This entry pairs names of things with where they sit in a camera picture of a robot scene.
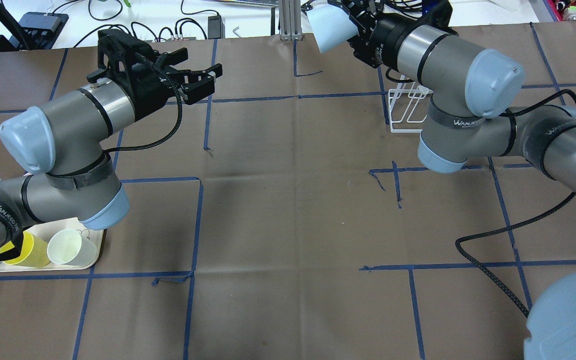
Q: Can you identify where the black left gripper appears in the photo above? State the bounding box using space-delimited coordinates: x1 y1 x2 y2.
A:
87 29 223 121

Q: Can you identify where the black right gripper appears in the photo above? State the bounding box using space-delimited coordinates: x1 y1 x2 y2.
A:
329 0 409 68

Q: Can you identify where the light blue plastic cup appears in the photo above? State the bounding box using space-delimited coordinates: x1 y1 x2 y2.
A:
307 4 359 54

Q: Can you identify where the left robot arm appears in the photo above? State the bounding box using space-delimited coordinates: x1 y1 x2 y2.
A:
0 29 223 262

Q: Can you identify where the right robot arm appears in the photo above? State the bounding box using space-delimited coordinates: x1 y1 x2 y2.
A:
329 0 576 193

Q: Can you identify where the white plastic cup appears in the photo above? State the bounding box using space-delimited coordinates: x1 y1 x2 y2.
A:
46 228 99 267

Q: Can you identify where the yellow plastic cup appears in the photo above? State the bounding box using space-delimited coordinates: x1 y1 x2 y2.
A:
3 230 51 268

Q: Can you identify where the black power adapter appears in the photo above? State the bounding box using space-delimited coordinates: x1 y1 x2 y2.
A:
206 14 226 40

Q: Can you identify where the cream bunny tray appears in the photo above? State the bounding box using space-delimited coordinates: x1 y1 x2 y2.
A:
0 172 107 274

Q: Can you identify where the white wire cup rack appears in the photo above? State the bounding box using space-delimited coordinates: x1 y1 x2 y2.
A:
387 75 434 134

